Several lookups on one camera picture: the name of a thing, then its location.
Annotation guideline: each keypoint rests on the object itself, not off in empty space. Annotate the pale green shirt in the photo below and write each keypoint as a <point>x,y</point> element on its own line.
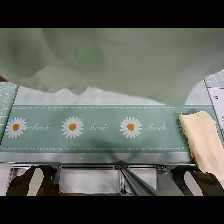
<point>126,60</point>

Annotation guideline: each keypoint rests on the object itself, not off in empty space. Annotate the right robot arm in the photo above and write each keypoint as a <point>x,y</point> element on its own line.
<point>196,181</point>

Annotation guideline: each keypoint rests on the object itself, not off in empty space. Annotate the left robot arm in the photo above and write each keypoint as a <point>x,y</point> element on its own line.
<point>31,181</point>

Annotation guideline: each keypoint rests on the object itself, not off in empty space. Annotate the cream garment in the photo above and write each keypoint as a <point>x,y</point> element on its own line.
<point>201,136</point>

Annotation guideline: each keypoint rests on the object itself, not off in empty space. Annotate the silver frame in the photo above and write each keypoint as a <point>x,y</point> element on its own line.
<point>110,176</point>

